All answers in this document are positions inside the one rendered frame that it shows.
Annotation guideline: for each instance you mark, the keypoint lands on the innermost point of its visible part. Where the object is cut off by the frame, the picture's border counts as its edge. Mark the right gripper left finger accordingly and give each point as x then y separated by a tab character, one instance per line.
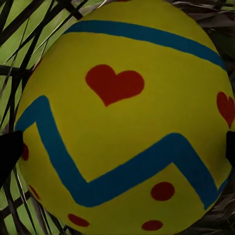
11	148

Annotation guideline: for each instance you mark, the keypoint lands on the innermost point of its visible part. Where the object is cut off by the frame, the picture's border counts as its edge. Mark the wicker basket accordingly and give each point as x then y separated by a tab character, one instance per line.
206	13

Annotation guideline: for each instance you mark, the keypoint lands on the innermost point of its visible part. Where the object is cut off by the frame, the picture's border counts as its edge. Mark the easter egg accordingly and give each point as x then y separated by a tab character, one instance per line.
125	122

